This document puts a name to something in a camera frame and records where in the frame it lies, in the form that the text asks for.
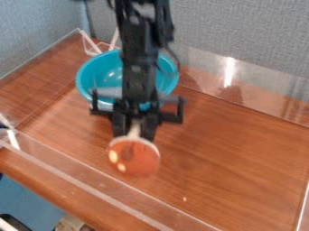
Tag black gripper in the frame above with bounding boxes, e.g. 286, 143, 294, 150
91, 89, 184, 141

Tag brown toy mushroom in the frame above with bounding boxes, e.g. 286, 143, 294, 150
105, 120, 160, 177

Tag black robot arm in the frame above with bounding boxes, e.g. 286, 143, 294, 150
91, 0, 183, 141

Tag blue plastic bowl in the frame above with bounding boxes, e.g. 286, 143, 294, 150
74, 50, 179, 103

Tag clear acrylic front barrier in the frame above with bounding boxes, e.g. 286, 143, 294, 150
0, 129, 220, 231

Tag clear acrylic barrier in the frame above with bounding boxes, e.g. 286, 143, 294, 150
0, 129, 220, 231
176, 45, 309, 128

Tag clear acrylic back barrier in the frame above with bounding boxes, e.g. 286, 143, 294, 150
176, 45, 309, 128

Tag clear acrylic corner bracket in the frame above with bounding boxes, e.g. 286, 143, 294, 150
76, 27, 123, 57

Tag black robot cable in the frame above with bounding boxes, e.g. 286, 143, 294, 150
157, 39, 180, 76

